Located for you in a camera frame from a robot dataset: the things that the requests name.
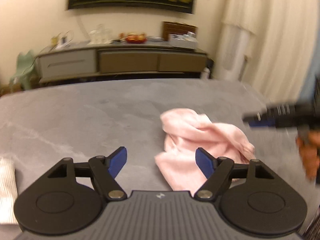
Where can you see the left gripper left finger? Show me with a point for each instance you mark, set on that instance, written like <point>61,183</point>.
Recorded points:
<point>101,170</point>

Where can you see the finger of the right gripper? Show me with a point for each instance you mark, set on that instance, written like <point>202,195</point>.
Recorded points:
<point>255,117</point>
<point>262,123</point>

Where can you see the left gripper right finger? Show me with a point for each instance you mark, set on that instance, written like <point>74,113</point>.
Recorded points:
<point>220,172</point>

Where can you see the pink fleece garment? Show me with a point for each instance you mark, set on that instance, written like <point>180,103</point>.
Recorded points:
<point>186,131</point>

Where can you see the white ribbed knit sweater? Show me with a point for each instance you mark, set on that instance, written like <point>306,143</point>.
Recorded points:
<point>8,192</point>

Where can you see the right hand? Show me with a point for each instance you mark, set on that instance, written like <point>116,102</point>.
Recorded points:
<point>308,154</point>

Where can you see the white standing air conditioner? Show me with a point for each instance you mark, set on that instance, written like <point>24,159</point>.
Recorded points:
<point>230,55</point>

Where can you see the cream curtain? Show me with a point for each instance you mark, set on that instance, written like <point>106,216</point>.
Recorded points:
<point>281,45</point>

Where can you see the grey storage basket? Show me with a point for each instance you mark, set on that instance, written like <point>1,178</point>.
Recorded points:
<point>185,41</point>

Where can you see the long sideboard cabinet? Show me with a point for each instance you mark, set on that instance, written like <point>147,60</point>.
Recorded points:
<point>84,60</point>

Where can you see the brown wooden framed board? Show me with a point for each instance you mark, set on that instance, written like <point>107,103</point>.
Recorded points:
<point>176,28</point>

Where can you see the green plastic chair right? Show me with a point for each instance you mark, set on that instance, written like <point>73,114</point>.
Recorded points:
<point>25,67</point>

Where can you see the clear glass bottles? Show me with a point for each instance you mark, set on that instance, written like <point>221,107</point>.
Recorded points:
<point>100,35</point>

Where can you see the red fruit bowl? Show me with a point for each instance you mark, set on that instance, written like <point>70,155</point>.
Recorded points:
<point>135,38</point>

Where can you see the power strip with cables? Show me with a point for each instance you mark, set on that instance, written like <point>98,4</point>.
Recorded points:
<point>62,40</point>

